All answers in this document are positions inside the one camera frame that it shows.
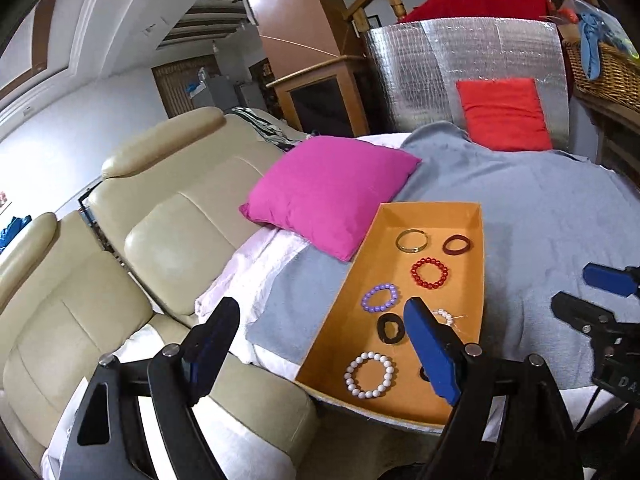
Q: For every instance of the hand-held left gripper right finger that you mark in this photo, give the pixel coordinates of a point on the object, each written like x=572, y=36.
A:
x=430, y=347

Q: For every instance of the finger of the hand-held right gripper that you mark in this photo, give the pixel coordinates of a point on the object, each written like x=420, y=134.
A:
x=607, y=279
x=577, y=310

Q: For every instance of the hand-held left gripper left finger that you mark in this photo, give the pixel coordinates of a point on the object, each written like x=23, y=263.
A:
x=215, y=342

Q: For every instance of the orange cardboard box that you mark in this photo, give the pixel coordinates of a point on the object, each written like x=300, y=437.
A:
x=345, y=340

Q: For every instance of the gold bangle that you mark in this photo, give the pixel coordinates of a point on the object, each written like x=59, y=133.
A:
x=400, y=245

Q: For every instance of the white sheet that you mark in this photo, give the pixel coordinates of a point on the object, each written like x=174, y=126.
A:
x=265, y=265

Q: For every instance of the grey blanket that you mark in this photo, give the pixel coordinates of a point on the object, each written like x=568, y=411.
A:
x=540, y=210

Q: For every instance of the beige leather sofa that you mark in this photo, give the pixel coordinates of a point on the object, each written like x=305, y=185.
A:
x=75, y=300

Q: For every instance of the wooden shelf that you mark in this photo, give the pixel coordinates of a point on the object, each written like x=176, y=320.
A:
x=615, y=130

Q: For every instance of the pink cushion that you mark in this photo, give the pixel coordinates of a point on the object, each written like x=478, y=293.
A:
x=325, y=190

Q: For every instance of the red cushion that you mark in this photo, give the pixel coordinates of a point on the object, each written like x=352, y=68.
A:
x=505, y=115

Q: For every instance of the wicker basket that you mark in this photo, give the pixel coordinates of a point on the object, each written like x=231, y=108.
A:
x=615, y=75

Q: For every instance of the striped cloth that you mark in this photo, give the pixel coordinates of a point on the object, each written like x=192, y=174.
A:
x=265, y=127

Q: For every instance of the blue garment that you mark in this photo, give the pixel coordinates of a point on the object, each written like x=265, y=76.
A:
x=12, y=235

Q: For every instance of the blue cloth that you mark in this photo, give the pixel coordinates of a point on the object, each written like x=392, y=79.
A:
x=592, y=45

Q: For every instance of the silver insulating mat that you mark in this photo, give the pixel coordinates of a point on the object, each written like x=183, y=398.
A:
x=410, y=80

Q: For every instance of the wooden cabinet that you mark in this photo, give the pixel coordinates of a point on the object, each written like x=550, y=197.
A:
x=320, y=95

